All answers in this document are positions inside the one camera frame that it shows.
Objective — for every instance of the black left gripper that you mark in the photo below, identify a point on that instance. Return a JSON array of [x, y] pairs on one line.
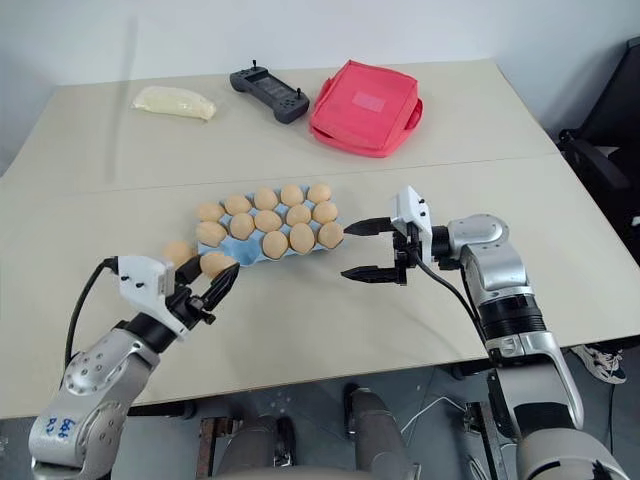
[[189, 307]]

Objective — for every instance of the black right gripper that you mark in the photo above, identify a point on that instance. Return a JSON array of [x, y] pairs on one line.
[[405, 260]]

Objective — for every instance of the dark rounded grey shape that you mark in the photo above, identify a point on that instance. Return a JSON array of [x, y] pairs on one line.
[[375, 435]]

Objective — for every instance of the light blue egg carton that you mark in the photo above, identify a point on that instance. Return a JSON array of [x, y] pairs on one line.
[[247, 254]]

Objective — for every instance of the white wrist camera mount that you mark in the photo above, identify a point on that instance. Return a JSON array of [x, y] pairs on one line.
[[412, 210], [145, 285]]

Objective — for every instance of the cream filled plastic bag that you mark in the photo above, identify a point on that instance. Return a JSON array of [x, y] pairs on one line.
[[172, 102]]

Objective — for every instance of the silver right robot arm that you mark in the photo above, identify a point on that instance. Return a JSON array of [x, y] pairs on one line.
[[505, 280]]

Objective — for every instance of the black office chair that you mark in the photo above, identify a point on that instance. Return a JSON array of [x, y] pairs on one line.
[[607, 150]]

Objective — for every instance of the dark grey handheld controller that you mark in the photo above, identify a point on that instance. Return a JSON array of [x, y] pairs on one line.
[[270, 92]]

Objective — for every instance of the red fabric bag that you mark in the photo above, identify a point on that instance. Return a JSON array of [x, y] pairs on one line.
[[365, 110]]

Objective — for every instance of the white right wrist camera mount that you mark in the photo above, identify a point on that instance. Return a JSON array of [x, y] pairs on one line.
[[412, 210]]

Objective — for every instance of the white and black sneaker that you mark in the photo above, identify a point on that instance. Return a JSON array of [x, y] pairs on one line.
[[602, 364]]

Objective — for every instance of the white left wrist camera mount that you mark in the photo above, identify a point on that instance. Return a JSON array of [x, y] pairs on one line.
[[145, 285]]

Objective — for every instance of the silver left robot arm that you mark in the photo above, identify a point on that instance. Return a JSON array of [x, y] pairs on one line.
[[95, 395]]

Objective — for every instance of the tan egg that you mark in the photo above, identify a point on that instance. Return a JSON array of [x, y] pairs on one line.
[[303, 237], [331, 233], [237, 204], [299, 214], [292, 194], [209, 211], [275, 244], [319, 192], [267, 220], [242, 225], [325, 211], [177, 251], [210, 233], [216, 266], [266, 198]]

